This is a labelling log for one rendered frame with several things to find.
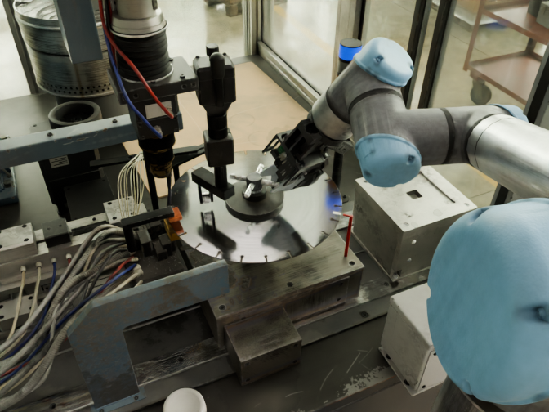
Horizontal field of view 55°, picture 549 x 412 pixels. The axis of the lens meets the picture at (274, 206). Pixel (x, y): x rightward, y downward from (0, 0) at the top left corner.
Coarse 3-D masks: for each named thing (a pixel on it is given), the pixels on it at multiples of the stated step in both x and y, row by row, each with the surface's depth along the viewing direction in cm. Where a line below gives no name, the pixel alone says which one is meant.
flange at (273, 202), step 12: (240, 192) 99; (264, 192) 97; (276, 192) 100; (228, 204) 97; (240, 204) 97; (252, 204) 97; (264, 204) 97; (276, 204) 97; (240, 216) 96; (252, 216) 95; (264, 216) 96
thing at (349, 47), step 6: (342, 42) 105; (348, 42) 105; (354, 42) 105; (360, 42) 105; (342, 48) 104; (348, 48) 103; (354, 48) 103; (360, 48) 104; (342, 54) 105; (348, 54) 104; (354, 54) 104; (348, 60) 105
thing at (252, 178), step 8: (232, 176) 97; (240, 176) 97; (248, 176) 96; (256, 176) 96; (248, 184) 96; (256, 184) 96; (264, 184) 96; (272, 184) 96; (248, 192) 93; (256, 192) 97
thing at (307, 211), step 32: (256, 160) 109; (192, 192) 101; (288, 192) 101; (320, 192) 102; (192, 224) 94; (224, 224) 94; (256, 224) 94; (288, 224) 94; (320, 224) 94; (224, 256) 88; (256, 256) 88; (288, 256) 88
